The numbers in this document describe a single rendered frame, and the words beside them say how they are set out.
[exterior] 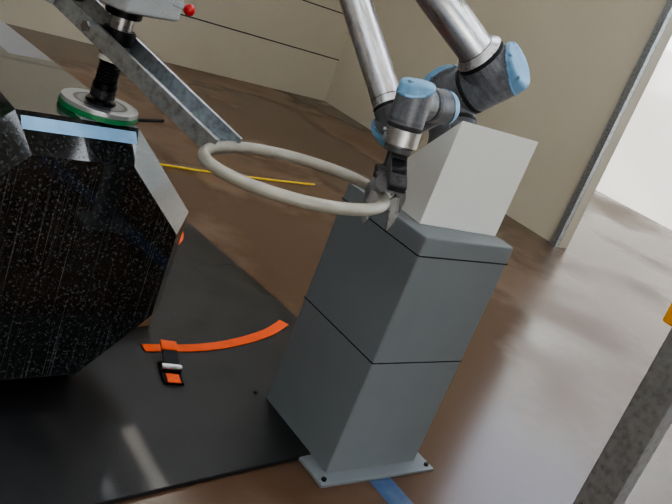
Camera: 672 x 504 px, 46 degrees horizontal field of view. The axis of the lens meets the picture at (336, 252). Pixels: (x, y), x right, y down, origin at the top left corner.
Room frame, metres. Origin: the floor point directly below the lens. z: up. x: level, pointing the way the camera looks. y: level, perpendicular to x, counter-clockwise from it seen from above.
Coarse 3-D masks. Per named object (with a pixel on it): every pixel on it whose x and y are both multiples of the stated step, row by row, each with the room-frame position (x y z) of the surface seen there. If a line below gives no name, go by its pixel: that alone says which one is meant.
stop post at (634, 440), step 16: (656, 368) 1.65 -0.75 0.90; (640, 384) 1.66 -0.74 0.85; (656, 384) 1.64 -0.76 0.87; (640, 400) 1.65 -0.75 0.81; (656, 400) 1.63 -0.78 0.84; (624, 416) 1.66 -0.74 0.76; (640, 416) 1.64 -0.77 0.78; (656, 416) 1.62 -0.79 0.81; (624, 432) 1.64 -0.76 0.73; (640, 432) 1.62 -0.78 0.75; (656, 432) 1.61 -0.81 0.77; (608, 448) 1.65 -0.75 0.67; (624, 448) 1.63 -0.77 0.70; (640, 448) 1.61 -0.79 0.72; (656, 448) 1.66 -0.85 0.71; (608, 464) 1.64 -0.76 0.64; (624, 464) 1.62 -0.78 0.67; (640, 464) 1.63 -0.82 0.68; (592, 480) 1.65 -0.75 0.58; (608, 480) 1.63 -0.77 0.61; (624, 480) 1.61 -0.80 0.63; (592, 496) 1.64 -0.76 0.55; (608, 496) 1.62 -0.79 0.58; (624, 496) 1.64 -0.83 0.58
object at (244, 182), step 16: (208, 144) 1.89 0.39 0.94; (224, 144) 1.97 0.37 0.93; (240, 144) 2.03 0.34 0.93; (256, 144) 2.08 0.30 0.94; (208, 160) 1.75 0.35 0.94; (288, 160) 2.11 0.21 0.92; (304, 160) 2.12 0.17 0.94; (320, 160) 2.12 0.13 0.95; (224, 176) 1.69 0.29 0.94; (240, 176) 1.68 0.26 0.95; (336, 176) 2.10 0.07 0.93; (352, 176) 2.07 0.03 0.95; (256, 192) 1.66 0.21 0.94; (272, 192) 1.66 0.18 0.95; (288, 192) 1.66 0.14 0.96; (384, 192) 1.95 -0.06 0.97; (304, 208) 1.67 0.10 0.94; (320, 208) 1.68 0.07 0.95; (336, 208) 1.69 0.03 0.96; (352, 208) 1.72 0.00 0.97; (368, 208) 1.76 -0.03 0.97; (384, 208) 1.83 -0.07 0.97
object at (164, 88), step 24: (72, 0) 2.12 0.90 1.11; (96, 0) 2.24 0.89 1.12; (96, 24) 2.09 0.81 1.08; (120, 48) 2.05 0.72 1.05; (144, 48) 2.16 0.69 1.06; (144, 72) 2.02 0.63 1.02; (168, 72) 2.12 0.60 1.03; (168, 96) 1.98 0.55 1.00; (192, 96) 2.09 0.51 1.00; (192, 120) 1.95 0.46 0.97; (216, 120) 2.06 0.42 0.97
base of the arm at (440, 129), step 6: (462, 114) 2.43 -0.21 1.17; (468, 114) 2.44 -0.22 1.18; (456, 120) 2.41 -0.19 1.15; (462, 120) 2.41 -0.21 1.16; (468, 120) 2.42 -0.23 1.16; (474, 120) 2.45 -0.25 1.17; (438, 126) 2.41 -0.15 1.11; (444, 126) 2.40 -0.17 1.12; (450, 126) 2.40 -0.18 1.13; (432, 132) 2.42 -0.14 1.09; (438, 132) 2.39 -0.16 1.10; (444, 132) 2.38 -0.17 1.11; (432, 138) 2.40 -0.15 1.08
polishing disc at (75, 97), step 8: (72, 88) 2.16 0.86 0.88; (64, 96) 2.06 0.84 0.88; (72, 96) 2.08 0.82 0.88; (80, 96) 2.11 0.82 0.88; (72, 104) 2.03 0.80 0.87; (80, 104) 2.03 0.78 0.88; (88, 104) 2.06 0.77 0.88; (120, 104) 2.19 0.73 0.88; (128, 104) 2.22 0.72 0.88; (88, 112) 2.03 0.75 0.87; (96, 112) 2.03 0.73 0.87; (104, 112) 2.05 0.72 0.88; (112, 112) 2.08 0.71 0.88; (120, 112) 2.11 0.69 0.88; (128, 112) 2.14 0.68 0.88; (136, 112) 2.17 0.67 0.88; (128, 120) 2.10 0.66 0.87
